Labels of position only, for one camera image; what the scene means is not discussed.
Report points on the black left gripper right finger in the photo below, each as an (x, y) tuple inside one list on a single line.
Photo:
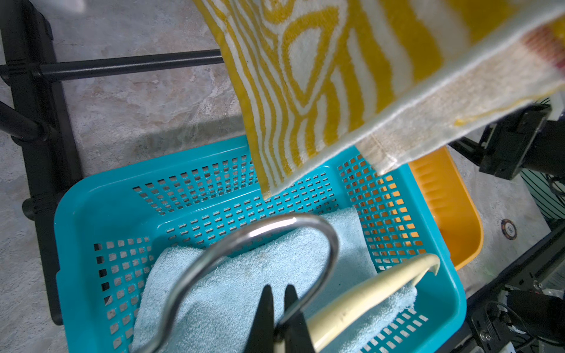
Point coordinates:
[(297, 337)]

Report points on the black clothes rack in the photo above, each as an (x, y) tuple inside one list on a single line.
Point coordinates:
[(39, 119)]

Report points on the yellow striped towel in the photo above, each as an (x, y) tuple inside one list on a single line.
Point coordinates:
[(395, 79)]

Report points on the orange plastic tray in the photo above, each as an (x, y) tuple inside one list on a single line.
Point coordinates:
[(452, 207)]

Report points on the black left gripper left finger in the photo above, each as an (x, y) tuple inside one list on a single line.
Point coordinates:
[(261, 339)]

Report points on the teal plastic basket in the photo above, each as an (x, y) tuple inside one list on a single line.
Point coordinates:
[(110, 228)]

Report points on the cream plastic hanger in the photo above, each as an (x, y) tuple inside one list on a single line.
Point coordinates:
[(282, 247)]

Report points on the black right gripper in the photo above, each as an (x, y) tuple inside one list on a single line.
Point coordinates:
[(524, 139)]

